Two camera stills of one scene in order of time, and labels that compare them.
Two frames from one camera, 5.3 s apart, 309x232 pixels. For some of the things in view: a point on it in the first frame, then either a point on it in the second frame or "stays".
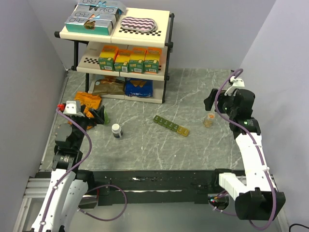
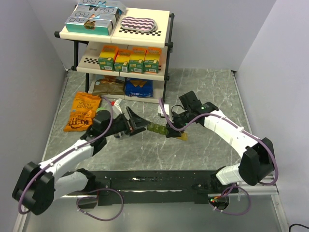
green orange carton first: x=107 y=57 stays
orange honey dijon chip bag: x=91 y=101 stays
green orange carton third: x=136 y=61 stays
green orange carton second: x=121 y=64 stays
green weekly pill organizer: x=180 y=129 -> x=158 y=128
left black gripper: x=98 y=116 -> x=137 y=122
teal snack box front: x=89 y=26 stays
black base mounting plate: x=186 y=186 stays
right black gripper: x=221 y=97 -> x=173 y=133
